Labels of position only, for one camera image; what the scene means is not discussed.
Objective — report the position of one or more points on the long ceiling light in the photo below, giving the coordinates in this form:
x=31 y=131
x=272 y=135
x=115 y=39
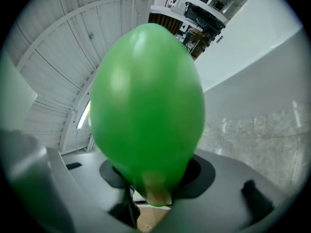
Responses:
x=82 y=116

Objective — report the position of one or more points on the green bottle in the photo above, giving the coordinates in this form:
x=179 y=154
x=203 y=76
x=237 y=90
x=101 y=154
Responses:
x=145 y=101

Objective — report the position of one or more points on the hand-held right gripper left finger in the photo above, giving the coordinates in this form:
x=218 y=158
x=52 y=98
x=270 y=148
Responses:
x=80 y=198

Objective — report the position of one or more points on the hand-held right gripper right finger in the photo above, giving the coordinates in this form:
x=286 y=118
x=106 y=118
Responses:
x=218 y=203

